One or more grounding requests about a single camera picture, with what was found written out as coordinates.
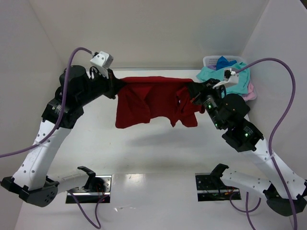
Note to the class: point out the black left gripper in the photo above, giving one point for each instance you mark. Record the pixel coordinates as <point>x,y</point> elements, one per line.
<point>113,84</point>

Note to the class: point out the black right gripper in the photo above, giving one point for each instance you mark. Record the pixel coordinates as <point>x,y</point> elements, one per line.
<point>198,93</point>

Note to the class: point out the red t shirt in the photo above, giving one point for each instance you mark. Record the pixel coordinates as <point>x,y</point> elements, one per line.
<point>144,98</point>

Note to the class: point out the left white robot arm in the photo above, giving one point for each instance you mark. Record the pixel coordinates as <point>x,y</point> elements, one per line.
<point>78,87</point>

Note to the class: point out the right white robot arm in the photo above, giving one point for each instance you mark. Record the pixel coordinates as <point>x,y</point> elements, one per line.
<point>283,190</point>

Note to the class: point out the lilac t shirt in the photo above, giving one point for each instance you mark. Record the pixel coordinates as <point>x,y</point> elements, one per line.
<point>212,67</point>

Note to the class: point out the white plastic laundry basket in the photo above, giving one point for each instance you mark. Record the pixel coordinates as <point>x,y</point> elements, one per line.
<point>244,77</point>

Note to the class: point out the blue t shirt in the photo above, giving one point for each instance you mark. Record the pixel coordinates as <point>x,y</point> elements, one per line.
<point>222,62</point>

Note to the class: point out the pink t shirt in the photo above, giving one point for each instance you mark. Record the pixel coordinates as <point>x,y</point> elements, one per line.
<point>251,94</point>

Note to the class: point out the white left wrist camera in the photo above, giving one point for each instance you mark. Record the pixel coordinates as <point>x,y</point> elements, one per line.
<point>101,60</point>

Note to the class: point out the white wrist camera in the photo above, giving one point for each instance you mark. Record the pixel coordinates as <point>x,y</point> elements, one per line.
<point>230,79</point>
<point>101,60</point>

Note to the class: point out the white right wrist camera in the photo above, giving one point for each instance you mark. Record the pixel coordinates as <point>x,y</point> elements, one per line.
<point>230,79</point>

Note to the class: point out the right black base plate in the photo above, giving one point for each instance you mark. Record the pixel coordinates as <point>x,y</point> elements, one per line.
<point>212,189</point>

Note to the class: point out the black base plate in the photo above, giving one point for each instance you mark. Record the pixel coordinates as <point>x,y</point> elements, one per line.
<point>100,188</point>
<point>212,189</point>

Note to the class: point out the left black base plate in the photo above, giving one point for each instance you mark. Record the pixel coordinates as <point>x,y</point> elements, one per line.
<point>100,188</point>

